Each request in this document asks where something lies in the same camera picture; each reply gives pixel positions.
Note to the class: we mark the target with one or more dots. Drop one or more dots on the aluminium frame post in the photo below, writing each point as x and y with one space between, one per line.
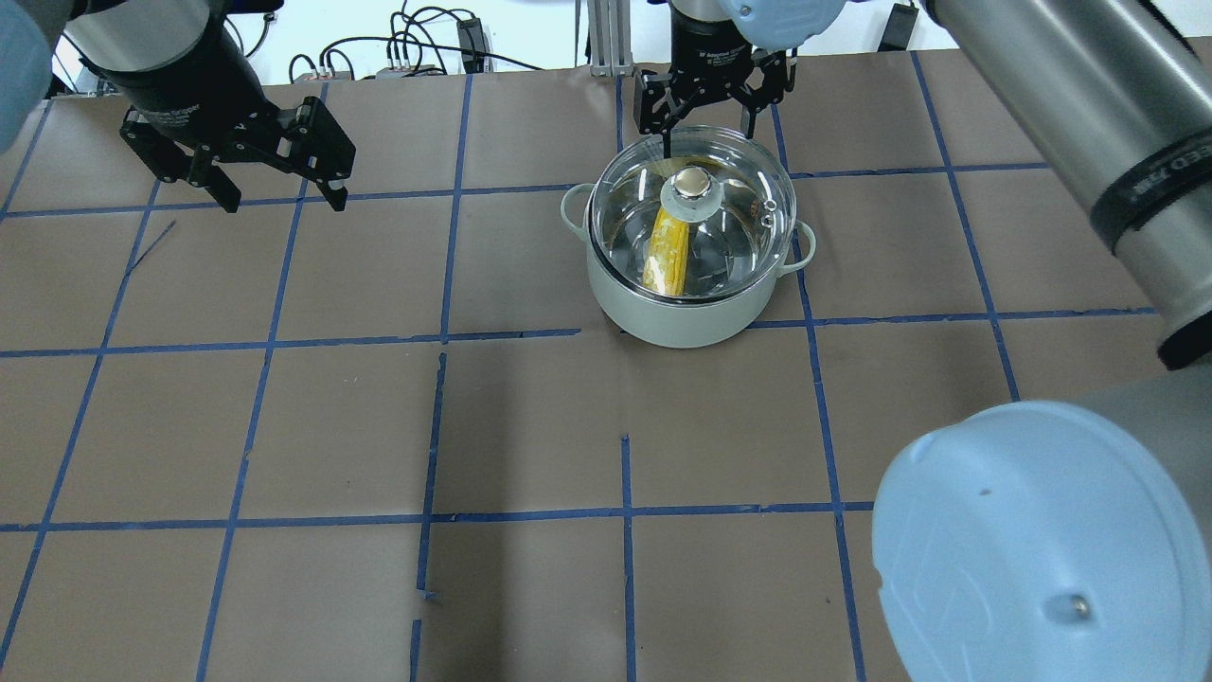
609 38

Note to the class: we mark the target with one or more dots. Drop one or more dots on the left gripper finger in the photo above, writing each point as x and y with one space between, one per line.
174 156
314 146

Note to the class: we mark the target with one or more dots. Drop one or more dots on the pale green cooking pot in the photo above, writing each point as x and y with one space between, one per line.
677 326

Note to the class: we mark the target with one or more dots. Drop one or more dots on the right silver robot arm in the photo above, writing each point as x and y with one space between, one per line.
952 274

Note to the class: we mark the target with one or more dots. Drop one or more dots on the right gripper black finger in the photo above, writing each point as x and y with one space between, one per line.
667 114
752 100

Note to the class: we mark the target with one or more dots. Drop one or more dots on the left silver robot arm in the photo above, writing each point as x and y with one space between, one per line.
31 30

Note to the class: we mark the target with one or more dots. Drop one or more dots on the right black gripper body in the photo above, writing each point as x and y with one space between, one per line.
703 54

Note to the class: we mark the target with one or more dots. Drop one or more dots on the yellow corn cob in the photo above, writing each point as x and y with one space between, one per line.
665 265

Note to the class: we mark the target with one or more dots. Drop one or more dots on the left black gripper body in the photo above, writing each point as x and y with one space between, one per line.
169 87

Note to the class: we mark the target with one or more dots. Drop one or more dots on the glass pot lid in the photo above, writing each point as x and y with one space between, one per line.
736 196

